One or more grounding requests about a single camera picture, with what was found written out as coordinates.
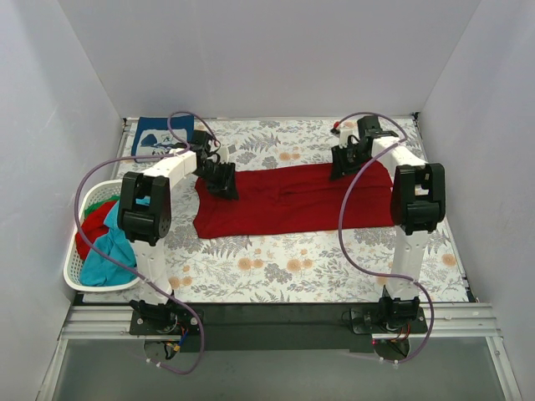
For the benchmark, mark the dark red t-shirt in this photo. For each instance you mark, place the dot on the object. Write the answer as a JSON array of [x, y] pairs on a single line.
[[296, 199]]

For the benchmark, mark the aluminium frame rail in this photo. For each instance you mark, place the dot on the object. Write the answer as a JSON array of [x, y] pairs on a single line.
[[452, 320]]

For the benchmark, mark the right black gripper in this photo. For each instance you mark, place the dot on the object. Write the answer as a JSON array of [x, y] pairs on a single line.
[[349, 158]]

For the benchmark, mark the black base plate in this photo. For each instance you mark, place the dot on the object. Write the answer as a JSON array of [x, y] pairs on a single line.
[[364, 319], [184, 323]]

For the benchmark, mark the red t-shirt in basket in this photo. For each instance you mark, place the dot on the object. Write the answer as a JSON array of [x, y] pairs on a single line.
[[93, 227]]

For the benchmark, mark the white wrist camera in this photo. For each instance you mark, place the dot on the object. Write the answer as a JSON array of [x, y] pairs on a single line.
[[347, 133], [224, 153]]

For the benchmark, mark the green t-shirt in basket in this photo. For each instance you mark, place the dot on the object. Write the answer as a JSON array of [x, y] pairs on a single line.
[[95, 206]]

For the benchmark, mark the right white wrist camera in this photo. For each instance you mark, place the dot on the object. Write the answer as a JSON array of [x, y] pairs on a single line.
[[347, 133]]

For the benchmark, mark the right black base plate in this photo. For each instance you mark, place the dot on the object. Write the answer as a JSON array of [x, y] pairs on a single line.
[[364, 319]]

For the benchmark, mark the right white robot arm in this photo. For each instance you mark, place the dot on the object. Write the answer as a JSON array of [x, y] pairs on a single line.
[[417, 206]]

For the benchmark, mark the turquoise t-shirt in basket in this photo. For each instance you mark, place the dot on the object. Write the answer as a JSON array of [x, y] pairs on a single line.
[[97, 271]]

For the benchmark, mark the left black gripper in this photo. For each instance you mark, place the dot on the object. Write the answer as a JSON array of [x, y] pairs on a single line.
[[221, 176]]

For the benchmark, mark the white plastic laundry basket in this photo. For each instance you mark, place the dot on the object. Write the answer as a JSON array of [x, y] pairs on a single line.
[[73, 263]]

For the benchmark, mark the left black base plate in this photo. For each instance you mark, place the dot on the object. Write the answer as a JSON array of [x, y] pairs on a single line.
[[184, 323]]

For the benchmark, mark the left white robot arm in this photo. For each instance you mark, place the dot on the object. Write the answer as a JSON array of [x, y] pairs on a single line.
[[144, 215]]

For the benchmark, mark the folded blue printed t-shirt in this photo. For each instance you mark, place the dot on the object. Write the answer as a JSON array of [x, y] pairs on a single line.
[[152, 136]]

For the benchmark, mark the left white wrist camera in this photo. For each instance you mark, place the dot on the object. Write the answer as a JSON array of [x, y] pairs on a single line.
[[224, 153]]

